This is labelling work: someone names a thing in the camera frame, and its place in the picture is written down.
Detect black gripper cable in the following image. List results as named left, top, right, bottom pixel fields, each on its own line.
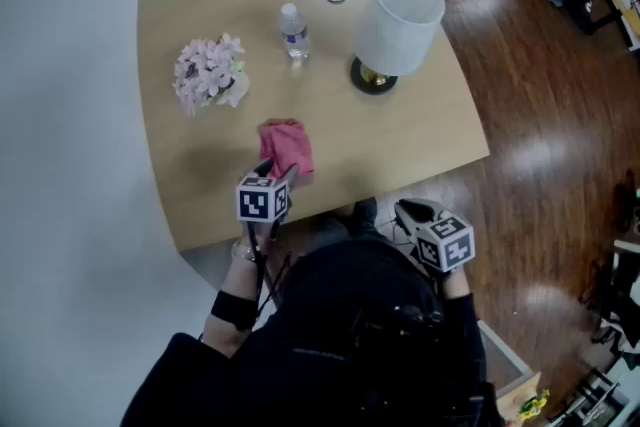
left=246, top=219, right=294, bottom=316

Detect person's left forearm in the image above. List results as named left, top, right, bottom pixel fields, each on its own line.
left=202, top=238, right=266, bottom=359

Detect black-legged wooden table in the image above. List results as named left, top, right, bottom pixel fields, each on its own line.
left=564, top=0, right=640, bottom=51

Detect person's right forearm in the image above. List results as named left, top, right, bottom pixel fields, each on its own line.
left=434, top=264, right=489, bottom=366

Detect person's black-clothed torso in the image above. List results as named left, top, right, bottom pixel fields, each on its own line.
left=114, top=197, right=501, bottom=427

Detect white table lamp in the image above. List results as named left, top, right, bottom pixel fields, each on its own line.
left=349, top=0, right=446, bottom=96

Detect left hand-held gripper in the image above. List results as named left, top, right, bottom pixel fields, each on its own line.
left=235, top=157, right=302, bottom=240

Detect white-legged wooden table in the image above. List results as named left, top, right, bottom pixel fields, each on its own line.
left=477, top=319, right=544, bottom=416

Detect pink potted flowers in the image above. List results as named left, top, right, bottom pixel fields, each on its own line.
left=172, top=32, right=251, bottom=117

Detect metal wrist watch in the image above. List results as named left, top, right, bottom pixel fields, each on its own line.
left=230, top=239, right=257, bottom=262

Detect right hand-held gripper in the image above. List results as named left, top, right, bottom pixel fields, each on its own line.
left=394, top=196, right=475, bottom=274

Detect clear plastic water bottle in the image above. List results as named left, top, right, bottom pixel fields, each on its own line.
left=278, top=2, right=311, bottom=61

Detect yellow potted flowers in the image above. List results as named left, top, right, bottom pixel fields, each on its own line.
left=517, top=388, right=551, bottom=421

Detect pink cleaning cloth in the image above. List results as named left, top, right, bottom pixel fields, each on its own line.
left=256, top=117, right=316, bottom=186

